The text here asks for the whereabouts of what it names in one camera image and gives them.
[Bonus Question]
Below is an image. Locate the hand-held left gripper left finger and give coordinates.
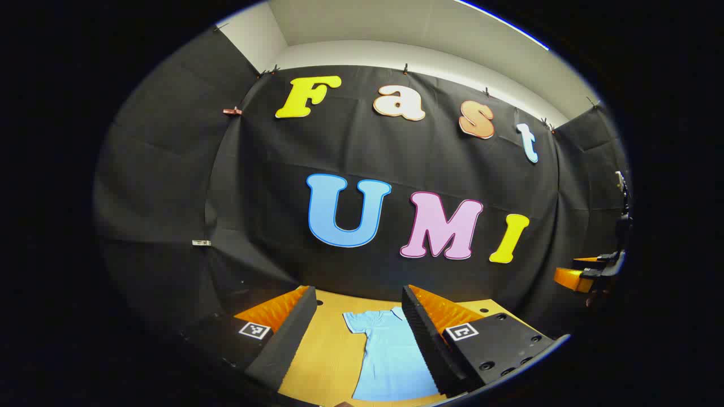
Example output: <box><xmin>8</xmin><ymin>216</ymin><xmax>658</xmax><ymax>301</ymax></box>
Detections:
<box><xmin>181</xmin><ymin>285</ymin><xmax>318</xmax><ymax>393</ymax></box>

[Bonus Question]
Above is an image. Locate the black backdrop cloth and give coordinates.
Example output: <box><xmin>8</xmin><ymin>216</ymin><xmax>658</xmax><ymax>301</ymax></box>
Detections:
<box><xmin>93</xmin><ymin>25</ymin><xmax>631</xmax><ymax>340</ymax></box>

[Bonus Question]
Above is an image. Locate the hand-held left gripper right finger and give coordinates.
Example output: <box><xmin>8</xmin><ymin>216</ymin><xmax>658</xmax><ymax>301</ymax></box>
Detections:
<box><xmin>402</xmin><ymin>284</ymin><xmax>569</xmax><ymax>397</ymax></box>

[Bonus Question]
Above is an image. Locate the light blue T-shirt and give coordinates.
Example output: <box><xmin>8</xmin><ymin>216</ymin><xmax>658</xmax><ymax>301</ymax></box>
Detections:
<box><xmin>343</xmin><ymin>307</ymin><xmax>441</xmax><ymax>402</ymax></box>

